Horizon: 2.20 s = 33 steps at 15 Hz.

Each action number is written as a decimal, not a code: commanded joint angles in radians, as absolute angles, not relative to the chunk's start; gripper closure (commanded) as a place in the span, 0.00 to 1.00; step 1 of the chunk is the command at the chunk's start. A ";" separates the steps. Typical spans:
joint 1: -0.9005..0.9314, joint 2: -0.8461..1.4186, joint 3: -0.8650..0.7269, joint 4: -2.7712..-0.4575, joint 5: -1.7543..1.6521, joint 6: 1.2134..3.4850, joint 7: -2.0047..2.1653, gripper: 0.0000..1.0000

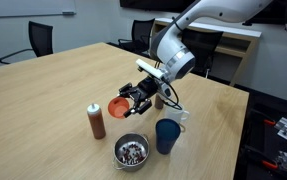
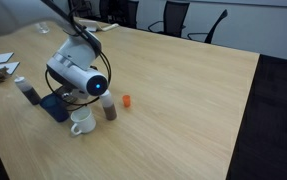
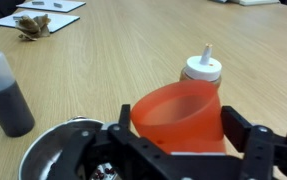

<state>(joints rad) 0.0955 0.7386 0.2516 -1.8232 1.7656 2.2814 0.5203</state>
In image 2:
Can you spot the dark blue plastic cup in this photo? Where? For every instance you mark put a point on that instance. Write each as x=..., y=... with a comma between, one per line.
x=55, y=108

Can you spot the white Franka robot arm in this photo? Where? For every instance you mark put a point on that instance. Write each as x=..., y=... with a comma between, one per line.
x=76, y=63

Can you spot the half-full brown squeeze bottle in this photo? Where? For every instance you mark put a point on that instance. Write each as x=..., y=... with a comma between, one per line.
x=109, y=107

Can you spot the dark sauce squeeze bottle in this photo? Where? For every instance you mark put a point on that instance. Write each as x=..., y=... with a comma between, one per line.
x=28, y=91

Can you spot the tiny orange cup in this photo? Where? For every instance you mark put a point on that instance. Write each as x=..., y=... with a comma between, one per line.
x=126, y=101

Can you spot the white ceramic mug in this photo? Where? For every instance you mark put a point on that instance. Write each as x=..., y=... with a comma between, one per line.
x=83, y=120

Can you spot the black mesh office chair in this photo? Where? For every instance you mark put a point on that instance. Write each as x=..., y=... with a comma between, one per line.
x=83, y=7
x=173, y=16
x=213, y=28

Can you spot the white tablet stand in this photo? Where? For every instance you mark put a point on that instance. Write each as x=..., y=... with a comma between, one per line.
x=91, y=26

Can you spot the small metal pot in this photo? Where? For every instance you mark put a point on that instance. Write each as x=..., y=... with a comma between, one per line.
x=60, y=91

